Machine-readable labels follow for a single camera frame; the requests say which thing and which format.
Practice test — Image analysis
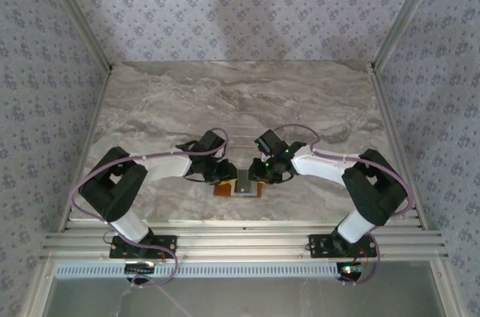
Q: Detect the brown leather card holder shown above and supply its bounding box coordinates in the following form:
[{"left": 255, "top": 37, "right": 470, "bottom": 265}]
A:
[{"left": 212, "top": 177, "right": 264, "bottom": 200}]

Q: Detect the transparent plastic card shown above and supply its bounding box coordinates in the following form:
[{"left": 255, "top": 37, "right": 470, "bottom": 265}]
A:
[{"left": 227, "top": 121, "right": 263, "bottom": 148}]

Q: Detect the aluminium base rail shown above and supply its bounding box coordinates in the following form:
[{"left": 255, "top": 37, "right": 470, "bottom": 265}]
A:
[{"left": 39, "top": 219, "right": 449, "bottom": 262}]

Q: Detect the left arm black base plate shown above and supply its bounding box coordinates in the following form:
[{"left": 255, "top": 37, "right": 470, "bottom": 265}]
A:
[{"left": 108, "top": 235, "right": 178, "bottom": 260}]

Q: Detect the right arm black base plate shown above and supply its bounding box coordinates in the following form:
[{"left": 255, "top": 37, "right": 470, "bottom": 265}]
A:
[{"left": 307, "top": 233, "right": 378, "bottom": 259}]

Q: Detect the grey slotted cable duct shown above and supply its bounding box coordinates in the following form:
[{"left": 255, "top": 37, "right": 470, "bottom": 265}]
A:
[{"left": 54, "top": 261, "right": 341, "bottom": 280}]

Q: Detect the aluminium side rail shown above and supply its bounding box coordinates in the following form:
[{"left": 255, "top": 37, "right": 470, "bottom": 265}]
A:
[
  {"left": 369, "top": 65, "right": 428, "bottom": 232},
  {"left": 55, "top": 67, "right": 116, "bottom": 234}
]

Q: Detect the aluminium corner post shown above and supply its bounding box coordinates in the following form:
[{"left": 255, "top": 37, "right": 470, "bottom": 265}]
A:
[
  {"left": 370, "top": 0, "right": 449, "bottom": 73},
  {"left": 37, "top": 0, "right": 116, "bottom": 73}
]

